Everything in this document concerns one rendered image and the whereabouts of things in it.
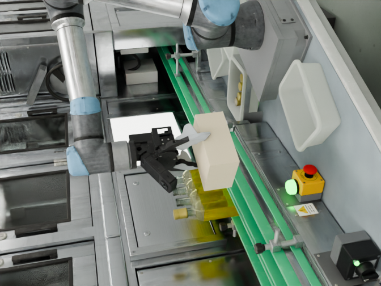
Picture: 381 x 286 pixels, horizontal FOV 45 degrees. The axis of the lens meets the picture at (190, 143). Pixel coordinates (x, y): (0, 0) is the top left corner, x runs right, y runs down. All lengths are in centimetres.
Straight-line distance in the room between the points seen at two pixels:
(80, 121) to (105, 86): 134
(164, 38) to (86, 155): 137
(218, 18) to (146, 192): 83
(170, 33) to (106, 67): 38
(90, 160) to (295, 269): 58
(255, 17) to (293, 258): 70
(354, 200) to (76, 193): 111
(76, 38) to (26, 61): 111
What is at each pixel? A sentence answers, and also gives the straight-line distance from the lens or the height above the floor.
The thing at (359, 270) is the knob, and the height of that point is 81.
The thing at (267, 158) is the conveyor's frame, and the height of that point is 83.
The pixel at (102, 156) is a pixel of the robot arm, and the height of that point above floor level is 137.
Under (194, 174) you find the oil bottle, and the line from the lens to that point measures 165.
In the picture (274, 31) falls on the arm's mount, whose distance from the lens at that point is 135.
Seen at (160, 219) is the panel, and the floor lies 119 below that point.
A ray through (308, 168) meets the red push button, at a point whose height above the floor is 80.
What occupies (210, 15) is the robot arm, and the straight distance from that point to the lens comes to 123.
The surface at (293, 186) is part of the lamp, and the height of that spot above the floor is 84.
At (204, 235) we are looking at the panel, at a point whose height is 105.
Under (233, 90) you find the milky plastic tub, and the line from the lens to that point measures 187.
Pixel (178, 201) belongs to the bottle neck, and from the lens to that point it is 157.
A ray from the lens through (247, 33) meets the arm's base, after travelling 141.
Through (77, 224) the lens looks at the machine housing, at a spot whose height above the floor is 149.
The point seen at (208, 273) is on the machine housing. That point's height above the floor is 107.
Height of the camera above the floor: 138
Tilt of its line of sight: 11 degrees down
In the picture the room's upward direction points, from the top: 97 degrees counter-clockwise
